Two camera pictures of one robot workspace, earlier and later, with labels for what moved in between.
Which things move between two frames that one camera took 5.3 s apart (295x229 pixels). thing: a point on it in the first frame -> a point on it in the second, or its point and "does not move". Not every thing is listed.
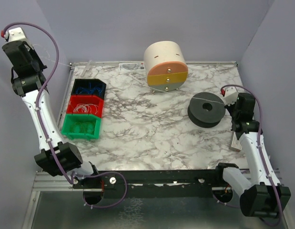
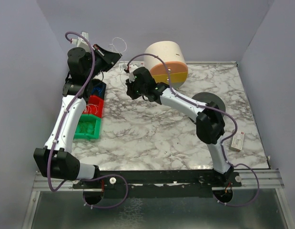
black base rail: x=191 y=183 does not move
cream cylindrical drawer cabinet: x=165 y=66 does not move
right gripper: x=232 y=109 -> x=132 y=89
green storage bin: x=81 y=127 does not move
